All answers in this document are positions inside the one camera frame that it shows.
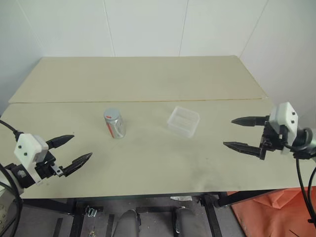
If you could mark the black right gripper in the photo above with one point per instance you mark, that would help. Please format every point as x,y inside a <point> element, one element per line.
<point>270,143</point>

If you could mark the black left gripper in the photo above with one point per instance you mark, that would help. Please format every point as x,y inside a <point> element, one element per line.
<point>45,169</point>

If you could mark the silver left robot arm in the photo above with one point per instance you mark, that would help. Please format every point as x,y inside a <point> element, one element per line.
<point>17,176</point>

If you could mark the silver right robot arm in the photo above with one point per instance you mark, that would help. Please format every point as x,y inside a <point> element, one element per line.
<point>313,144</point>

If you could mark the grey lid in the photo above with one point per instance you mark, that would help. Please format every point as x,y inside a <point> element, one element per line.
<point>111,113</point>

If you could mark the clear plastic container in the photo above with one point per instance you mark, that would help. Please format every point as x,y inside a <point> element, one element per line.
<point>184,121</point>

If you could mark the silver red drink can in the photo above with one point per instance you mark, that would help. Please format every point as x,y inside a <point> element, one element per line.
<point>118,129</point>

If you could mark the small metal clip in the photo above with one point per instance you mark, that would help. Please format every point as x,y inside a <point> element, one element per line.
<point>91,211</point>

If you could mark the orange plastic sheet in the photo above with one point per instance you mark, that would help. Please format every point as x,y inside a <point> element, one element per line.
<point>271,217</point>

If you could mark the white paper scrap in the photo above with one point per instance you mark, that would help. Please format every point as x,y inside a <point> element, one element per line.
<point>181,198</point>

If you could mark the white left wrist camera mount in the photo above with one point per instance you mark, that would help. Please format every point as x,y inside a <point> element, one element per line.
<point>27,148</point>

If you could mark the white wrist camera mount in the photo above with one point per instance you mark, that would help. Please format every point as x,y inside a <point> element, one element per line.
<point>284,116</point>
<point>27,148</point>

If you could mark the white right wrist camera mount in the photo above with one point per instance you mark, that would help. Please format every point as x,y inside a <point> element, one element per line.
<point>284,116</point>

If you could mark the black metal table frame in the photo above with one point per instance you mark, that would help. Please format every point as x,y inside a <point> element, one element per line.
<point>47,204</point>

